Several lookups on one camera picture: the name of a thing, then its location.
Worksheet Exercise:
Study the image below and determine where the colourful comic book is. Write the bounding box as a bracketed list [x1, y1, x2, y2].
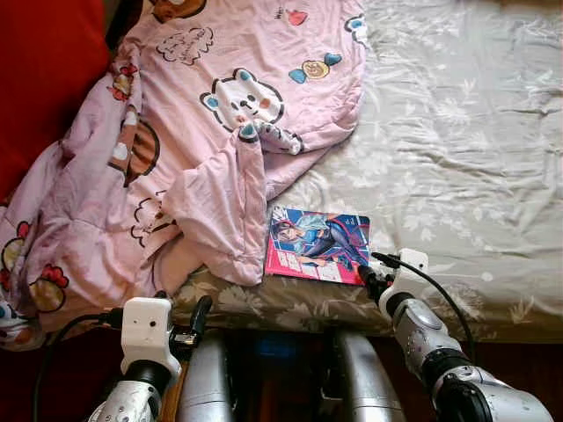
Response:
[264, 207, 372, 287]

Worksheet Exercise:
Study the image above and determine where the silver left robot leg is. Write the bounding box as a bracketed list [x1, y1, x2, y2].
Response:
[176, 330, 237, 422]

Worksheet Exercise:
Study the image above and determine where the silver robot leg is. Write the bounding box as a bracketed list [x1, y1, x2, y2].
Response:
[330, 330, 406, 422]
[176, 330, 237, 422]

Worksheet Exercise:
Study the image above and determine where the silver right robot leg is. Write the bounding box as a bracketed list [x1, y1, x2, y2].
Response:
[330, 330, 406, 422]

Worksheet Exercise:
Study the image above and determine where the pink cartoon print blanket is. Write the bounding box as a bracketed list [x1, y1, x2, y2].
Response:
[0, 0, 370, 353]

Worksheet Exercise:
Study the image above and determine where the bed with grey floral sheet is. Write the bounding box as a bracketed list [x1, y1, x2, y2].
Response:
[167, 0, 563, 346]

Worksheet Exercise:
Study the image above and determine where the large red pillow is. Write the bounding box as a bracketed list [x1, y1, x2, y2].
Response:
[0, 0, 111, 199]

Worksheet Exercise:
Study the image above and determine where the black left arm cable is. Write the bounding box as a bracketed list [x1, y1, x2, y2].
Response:
[33, 308, 124, 422]

